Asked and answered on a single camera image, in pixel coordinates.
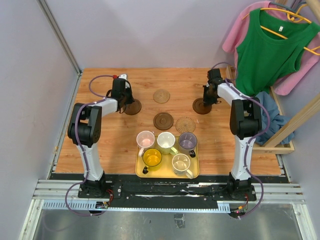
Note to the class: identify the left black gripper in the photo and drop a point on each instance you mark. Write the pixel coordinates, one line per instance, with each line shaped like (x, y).
(128, 88)

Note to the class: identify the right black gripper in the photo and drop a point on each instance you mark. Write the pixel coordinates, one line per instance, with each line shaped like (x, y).
(206, 101)

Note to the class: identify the dark brown coaster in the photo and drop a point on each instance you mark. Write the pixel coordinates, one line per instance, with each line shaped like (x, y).
(133, 108)
(163, 121)
(200, 108)

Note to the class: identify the woven coaster front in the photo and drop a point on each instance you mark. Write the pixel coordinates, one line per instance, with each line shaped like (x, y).
(185, 124)

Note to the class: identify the woven coaster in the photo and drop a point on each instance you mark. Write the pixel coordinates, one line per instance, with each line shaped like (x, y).
(161, 96)
(185, 124)

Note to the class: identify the woven coaster back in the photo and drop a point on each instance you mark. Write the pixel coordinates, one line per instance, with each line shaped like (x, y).
(161, 96)

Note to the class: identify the purple black cup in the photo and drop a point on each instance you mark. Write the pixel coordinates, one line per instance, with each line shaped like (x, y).
(187, 143)

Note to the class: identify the pink cup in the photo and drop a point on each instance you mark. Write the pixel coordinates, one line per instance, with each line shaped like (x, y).
(145, 140)

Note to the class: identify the white cream cup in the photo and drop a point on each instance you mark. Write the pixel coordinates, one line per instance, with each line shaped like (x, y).
(166, 143)

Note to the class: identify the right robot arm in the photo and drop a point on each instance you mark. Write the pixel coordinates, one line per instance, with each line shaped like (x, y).
(245, 123)

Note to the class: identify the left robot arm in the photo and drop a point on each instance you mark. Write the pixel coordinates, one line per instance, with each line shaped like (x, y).
(85, 127)

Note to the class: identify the beige cup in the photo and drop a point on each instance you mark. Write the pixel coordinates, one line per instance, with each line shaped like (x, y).
(181, 165)

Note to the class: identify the yellow black cup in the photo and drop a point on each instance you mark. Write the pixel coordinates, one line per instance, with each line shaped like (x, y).
(152, 159)

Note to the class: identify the blue cloth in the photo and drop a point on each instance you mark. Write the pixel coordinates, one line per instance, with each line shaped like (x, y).
(277, 121)

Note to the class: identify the green tank top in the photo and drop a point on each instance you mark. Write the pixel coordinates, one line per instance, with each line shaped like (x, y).
(257, 74)

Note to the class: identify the yellow plastic tray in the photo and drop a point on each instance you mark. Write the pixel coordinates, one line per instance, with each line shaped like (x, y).
(166, 169)

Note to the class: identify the pink t-shirt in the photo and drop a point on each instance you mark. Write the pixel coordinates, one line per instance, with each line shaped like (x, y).
(283, 86)

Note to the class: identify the yellow hanger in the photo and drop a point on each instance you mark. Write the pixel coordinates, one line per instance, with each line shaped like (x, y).
(298, 18)

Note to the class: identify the grey hanger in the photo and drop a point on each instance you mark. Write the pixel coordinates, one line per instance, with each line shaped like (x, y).
(290, 5)

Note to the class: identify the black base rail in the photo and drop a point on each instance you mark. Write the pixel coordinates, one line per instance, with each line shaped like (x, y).
(133, 192)

